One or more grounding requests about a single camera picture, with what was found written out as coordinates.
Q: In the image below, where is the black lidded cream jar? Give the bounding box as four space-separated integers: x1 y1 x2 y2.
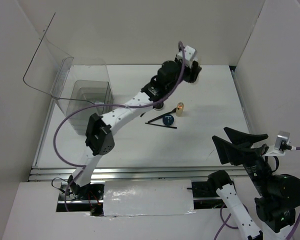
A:
153 102 164 111

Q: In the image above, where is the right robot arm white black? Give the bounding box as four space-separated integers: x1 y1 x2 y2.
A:
207 127 300 240

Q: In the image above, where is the white foil cover plate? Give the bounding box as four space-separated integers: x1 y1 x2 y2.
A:
103 179 195 217

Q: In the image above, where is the aluminium front rail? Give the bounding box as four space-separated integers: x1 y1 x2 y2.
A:
28 165 247 182

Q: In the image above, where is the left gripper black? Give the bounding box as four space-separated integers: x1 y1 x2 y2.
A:
165 52 201 93

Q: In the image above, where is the clear acrylic organizer box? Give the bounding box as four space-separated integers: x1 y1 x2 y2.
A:
22 20 114 136

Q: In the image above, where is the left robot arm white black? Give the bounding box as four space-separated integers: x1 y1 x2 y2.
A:
67 57 202 200

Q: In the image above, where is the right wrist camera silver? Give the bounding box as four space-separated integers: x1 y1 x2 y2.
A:
263 131 296 157

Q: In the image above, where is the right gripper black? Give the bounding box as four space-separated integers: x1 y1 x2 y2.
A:
211 124 272 194

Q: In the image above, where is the small beige bottle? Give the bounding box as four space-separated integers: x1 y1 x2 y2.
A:
175 102 185 117

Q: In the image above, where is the thin black eyeliner pencil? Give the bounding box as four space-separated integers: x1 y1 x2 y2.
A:
145 122 178 129

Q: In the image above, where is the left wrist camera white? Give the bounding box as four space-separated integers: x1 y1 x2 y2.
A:
184 45 198 68

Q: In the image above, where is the blue round compact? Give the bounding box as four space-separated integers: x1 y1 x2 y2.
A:
162 114 175 126

